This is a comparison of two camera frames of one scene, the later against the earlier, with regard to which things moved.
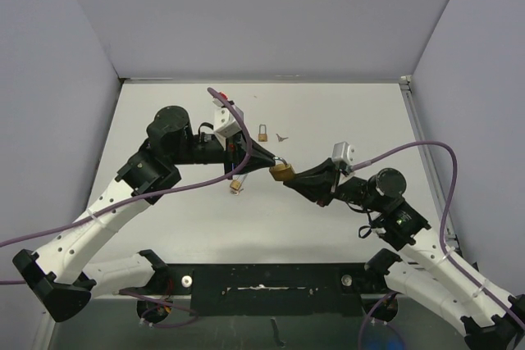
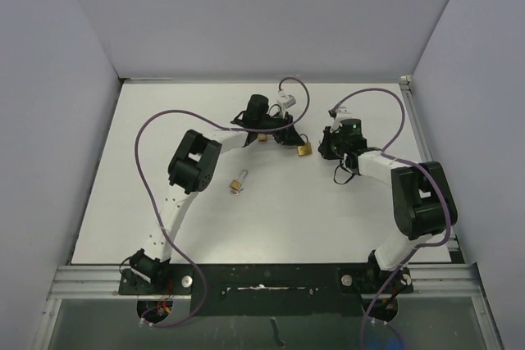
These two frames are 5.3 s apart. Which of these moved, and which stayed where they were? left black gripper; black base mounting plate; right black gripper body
Moved: left black gripper; right black gripper body
Stayed: black base mounting plate
